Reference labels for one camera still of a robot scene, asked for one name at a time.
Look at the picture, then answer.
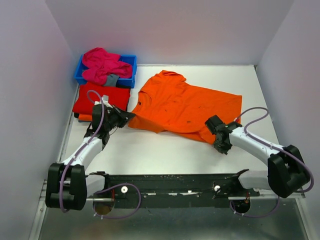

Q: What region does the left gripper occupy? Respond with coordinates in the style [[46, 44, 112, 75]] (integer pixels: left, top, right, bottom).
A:
[[105, 104, 136, 131]]

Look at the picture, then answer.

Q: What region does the orange t-shirt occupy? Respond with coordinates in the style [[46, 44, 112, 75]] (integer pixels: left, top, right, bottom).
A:
[[73, 113, 92, 122], [128, 70, 242, 145]]

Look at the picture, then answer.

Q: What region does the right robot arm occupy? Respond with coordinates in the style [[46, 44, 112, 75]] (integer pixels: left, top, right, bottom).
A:
[[205, 115, 312, 198]]

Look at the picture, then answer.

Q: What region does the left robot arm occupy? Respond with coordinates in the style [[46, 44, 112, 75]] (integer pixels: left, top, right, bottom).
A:
[[45, 103, 136, 213]]

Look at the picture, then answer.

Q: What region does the folded red t-shirt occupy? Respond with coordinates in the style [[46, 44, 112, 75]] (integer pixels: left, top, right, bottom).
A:
[[72, 82, 131, 115]]

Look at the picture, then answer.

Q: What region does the blue plastic bin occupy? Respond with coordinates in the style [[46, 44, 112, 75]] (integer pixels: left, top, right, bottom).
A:
[[74, 54, 138, 89]]

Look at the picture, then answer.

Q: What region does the grey garment in bin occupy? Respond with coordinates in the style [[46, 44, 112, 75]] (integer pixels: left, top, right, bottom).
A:
[[103, 74, 120, 87]]

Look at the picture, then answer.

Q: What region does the folded orange t-shirt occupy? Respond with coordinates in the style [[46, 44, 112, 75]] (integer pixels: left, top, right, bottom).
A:
[[73, 113, 92, 122]]

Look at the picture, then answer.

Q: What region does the pink t-shirt in bin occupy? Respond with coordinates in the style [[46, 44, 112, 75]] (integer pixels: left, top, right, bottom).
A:
[[81, 47, 133, 86]]

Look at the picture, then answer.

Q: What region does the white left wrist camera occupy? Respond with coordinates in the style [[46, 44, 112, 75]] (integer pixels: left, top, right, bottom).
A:
[[94, 95, 112, 108]]

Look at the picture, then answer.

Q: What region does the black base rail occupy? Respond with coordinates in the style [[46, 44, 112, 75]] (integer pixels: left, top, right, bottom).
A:
[[81, 171, 259, 209]]

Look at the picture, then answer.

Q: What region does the aluminium extrusion frame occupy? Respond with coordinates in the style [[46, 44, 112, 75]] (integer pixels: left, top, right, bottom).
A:
[[27, 179, 93, 240]]

